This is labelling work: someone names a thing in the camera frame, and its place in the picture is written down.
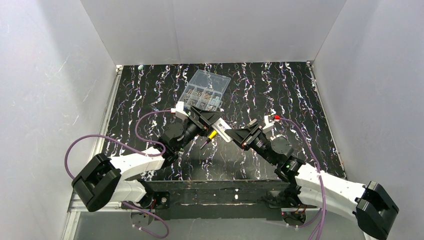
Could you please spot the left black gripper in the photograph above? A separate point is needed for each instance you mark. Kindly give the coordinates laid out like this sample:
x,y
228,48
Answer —
x,y
201,119

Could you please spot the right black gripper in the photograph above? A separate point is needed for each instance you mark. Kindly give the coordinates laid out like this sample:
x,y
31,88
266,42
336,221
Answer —
x,y
251,135

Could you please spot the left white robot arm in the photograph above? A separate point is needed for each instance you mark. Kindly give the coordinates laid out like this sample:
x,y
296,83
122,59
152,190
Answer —
x,y
112,179

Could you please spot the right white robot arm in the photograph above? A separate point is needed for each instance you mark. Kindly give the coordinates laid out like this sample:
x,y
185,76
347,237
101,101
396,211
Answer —
x,y
369,205

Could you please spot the grey usb stick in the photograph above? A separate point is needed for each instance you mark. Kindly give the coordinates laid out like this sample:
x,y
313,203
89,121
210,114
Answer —
x,y
252,123

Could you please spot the clear plastic screw organizer box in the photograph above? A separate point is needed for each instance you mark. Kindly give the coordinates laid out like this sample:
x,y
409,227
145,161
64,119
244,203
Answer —
x,y
205,91

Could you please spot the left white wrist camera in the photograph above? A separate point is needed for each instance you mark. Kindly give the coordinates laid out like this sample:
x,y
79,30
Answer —
x,y
179,110

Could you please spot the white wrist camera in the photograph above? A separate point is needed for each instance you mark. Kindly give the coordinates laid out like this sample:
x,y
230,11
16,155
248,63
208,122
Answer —
x,y
269,121
179,110

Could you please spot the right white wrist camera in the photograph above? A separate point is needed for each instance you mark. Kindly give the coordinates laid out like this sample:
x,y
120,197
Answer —
x,y
269,121

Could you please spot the yellow handled screwdriver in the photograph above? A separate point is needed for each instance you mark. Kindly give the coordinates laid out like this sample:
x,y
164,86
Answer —
x,y
210,137

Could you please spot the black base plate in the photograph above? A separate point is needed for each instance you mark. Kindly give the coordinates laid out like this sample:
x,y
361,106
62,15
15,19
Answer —
x,y
228,199

